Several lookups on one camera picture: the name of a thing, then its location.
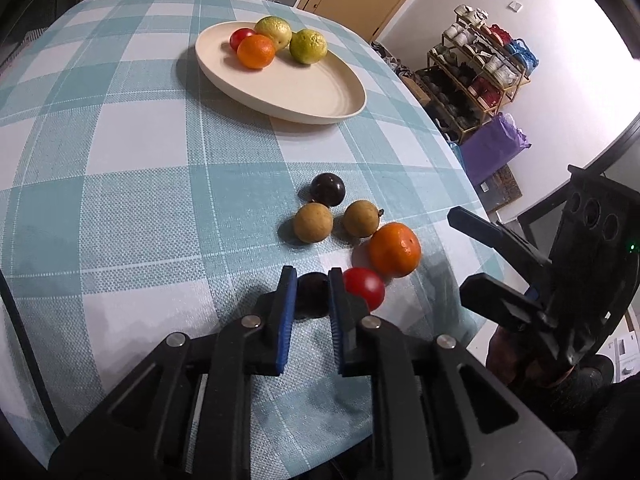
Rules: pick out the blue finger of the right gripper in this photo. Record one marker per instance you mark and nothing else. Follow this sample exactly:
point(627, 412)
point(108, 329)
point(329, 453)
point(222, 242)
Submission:
point(524, 257)
point(529, 320)

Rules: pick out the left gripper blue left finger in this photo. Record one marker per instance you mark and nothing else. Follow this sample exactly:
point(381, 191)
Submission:
point(269, 344)

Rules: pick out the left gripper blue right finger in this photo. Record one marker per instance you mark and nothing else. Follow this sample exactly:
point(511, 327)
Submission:
point(346, 311)

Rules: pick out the red cherry tomato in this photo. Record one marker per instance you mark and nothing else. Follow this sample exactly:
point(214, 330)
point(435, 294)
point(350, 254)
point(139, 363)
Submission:
point(239, 36)
point(365, 284)

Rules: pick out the dark purple plum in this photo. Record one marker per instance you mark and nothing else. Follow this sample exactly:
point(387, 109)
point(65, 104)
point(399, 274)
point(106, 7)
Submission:
point(312, 296)
point(327, 189)

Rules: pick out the orange tangerine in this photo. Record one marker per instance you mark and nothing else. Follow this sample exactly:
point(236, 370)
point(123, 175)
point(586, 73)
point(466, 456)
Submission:
point(256, 52)
point(394, 250)

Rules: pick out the brown longan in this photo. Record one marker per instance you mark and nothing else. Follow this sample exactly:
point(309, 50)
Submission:
point(313, 223)
point(362, 218)

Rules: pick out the person's right hand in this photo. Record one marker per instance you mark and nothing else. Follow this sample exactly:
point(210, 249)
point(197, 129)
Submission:
point(507, 355)

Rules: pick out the purple bag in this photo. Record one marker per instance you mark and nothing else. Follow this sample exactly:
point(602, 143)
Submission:
point(491, 147)

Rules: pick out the blue white checkered tablecloth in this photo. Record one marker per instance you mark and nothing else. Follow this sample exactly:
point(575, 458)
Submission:
point(138, 200)

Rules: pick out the metal shoe rack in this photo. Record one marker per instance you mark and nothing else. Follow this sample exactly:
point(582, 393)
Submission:
point(474, 71)

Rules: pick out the cream round plate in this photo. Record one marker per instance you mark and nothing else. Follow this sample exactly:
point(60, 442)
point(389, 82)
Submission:
point(325, 93)

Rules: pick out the orange tangerine on plate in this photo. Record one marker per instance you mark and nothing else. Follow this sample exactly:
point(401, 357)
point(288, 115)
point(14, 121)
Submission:
point(256, 52)

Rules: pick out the yellow-green guava right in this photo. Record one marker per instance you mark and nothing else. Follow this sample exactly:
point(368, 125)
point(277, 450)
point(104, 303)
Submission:
point(308, 46)

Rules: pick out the yellow-green guava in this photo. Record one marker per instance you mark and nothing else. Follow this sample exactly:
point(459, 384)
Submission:
point(275, 28)
point(308, 46)

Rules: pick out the red cherry tomato on plate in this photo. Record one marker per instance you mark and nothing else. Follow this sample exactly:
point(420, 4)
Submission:
point(239, 36)

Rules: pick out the yellow-green guava left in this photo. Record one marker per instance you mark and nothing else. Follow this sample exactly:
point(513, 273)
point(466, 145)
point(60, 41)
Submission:
point(275, 28)

